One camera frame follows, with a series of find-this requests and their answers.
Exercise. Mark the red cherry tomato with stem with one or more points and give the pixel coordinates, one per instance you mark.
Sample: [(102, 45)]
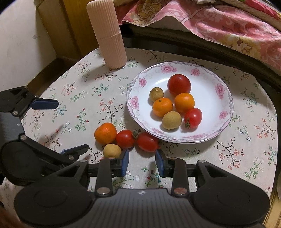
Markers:
[(192, 118)]

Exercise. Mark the tan longan fruit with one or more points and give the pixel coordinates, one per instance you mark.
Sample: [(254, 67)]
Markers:
[(171, 120)]

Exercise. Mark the white floral plate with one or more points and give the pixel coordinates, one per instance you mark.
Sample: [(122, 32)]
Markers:
[(210, 93)]

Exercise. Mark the pink ribbed cylinder case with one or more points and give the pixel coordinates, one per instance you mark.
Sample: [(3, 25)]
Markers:
[(105, 24)]

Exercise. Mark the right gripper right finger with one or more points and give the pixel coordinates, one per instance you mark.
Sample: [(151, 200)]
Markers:
[(176, 169)]

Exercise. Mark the pink floral blanket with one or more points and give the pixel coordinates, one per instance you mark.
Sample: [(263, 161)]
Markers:
[(248, 27)]

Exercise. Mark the small orange with navel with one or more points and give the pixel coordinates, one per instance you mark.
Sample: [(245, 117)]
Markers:
[(162, 106)]

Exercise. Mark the smooth small orange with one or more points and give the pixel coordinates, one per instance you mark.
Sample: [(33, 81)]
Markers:
[(184, 102)]

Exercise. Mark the wooden cabinet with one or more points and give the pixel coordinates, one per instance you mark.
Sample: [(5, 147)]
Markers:
[(69, 28)]

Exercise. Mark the brownish longan fruit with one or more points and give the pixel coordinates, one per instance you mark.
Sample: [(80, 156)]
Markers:
[(156, 93)]

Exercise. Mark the large wrinkled orange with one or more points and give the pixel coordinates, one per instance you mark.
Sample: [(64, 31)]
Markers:
[(105, 134)]

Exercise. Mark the dark sofa edge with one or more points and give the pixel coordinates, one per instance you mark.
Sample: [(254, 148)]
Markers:
[(188, 44)]

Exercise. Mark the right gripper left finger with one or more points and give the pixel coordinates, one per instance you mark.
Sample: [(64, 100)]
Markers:
[(107, 169)]

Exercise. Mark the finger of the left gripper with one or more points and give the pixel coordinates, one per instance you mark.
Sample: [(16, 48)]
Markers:
[(67, 156), (44, 104)]

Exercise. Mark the pale yellow longan fruit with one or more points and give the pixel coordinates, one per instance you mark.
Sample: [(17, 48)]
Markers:
[(112, 150)]

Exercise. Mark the floral tablecloth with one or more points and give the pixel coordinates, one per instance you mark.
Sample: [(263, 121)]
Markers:
[(90, 94)]

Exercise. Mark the large red tomato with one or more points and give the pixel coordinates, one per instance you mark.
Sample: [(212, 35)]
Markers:
[(178, 84)]

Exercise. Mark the oblong red cherry tomato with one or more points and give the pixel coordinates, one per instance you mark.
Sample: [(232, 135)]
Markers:
[(147, 142)]

